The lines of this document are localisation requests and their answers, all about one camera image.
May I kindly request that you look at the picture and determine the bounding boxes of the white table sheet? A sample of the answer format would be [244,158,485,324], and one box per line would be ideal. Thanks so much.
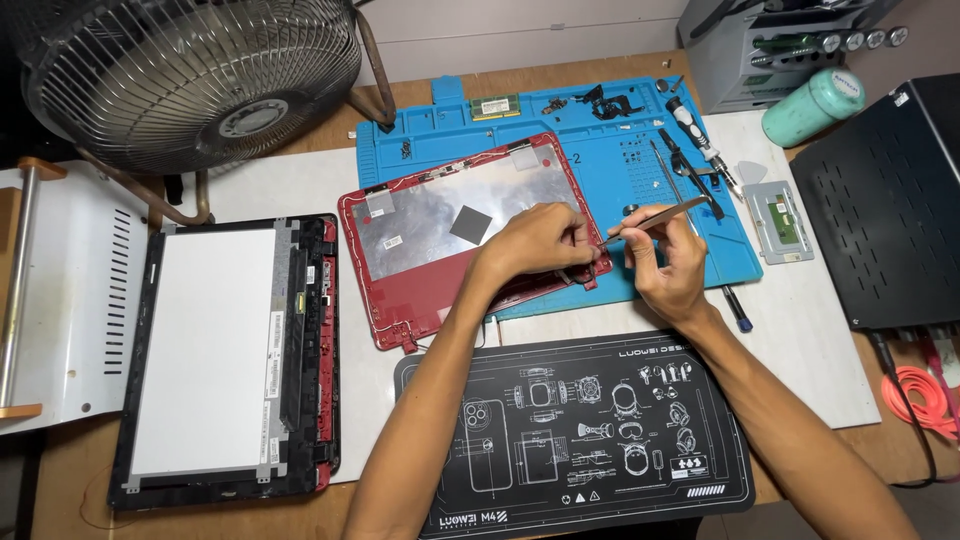
[204,109,883,486]

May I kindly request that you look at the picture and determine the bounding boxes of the white metal roller machine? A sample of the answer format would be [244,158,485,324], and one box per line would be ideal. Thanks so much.
[0,156,153,437]

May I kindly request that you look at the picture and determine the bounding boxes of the thin silver metal spudger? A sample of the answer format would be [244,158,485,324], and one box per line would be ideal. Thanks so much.
[648,138,700,235]

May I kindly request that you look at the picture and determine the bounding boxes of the black white handle screwdriver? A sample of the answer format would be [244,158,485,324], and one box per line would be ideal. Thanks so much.
[665,95,745,201]

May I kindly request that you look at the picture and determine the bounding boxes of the green memory module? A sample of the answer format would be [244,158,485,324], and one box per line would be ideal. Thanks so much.
[469,93,522,122]

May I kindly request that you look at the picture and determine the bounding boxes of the silver laptop touchpad module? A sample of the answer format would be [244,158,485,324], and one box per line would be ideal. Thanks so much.
[742,180,816,266]

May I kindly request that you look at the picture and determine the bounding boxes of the black blue-tipped screwdriver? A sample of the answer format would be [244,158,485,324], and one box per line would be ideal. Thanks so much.
[721,284,754,334]

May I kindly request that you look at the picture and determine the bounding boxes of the blue silicone repair mat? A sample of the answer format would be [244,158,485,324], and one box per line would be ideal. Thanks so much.
[355,74,765,324]

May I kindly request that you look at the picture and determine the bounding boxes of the pink cable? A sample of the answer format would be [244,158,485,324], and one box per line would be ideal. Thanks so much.
[919,328,960,444]

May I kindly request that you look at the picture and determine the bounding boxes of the teal cylindrical canister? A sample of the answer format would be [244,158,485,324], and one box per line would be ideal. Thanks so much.
[761,66,867,150]

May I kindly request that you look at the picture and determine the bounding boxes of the grey tool holder with screwdrivers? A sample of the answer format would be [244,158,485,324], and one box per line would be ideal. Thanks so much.
[677,0,913,115]

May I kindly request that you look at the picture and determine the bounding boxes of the silver metal tweezers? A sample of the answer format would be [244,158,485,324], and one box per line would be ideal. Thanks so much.
[596,195,711,249]

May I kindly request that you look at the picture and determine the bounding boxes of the red laptop lid cover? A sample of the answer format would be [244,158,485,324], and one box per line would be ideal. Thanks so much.
[337,132,614,354]

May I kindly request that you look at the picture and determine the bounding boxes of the person's left hand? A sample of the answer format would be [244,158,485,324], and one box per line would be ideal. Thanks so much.
[478,201,603,291]

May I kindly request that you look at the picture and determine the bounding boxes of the black cable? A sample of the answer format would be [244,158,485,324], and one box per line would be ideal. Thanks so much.
[868,328,940,490]

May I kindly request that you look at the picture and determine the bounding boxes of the black printed desk mat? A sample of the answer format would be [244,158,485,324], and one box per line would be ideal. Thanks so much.
[393,329,756,540]

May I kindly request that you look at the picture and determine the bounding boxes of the laptop screen panel black bezel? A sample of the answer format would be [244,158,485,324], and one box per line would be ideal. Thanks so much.
[107,213,343,513]

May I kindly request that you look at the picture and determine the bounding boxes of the black laptop hinge parts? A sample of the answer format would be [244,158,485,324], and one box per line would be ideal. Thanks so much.
[572,84,647,122]

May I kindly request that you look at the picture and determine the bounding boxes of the orange coiled cable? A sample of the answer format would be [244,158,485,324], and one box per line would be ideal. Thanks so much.
[880,365,960,441]

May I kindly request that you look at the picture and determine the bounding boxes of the metal floor fan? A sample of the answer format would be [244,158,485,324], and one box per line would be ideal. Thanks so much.
[13,0,399,228]

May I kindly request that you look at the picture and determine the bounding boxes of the black tweezers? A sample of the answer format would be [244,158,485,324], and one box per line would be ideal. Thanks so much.
[657,128,728,222]

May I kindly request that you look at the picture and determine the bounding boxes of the person's right hand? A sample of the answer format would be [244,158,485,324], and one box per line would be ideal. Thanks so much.
[606,204,714,326]

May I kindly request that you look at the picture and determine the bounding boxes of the black perforated metal box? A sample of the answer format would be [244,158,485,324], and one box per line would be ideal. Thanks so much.
[789,72,960,332]

